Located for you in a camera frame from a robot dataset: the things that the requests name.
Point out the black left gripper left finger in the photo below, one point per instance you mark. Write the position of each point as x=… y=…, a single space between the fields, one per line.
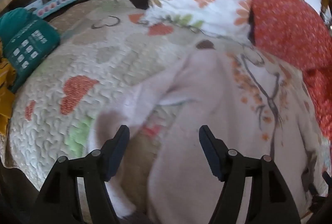
x=58 y=199

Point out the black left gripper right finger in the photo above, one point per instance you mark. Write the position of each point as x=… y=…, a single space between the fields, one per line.
x=254 y=190

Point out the pale pink printed garment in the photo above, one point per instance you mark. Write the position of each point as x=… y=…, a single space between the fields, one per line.
x=250 y=101

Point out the yellow cloth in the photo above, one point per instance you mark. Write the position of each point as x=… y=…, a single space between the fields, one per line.
x=7 y=79

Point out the red floral sheet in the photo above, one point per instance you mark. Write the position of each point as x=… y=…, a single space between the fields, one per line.
x=318 y=82

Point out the heart patterned quilt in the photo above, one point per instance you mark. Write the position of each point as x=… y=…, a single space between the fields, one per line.
x=104 y=51

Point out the green plastic package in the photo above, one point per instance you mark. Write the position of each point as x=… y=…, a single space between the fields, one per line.
x=27 y=40

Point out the red floral pillow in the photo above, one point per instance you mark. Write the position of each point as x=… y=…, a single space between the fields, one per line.
x=292 y=31

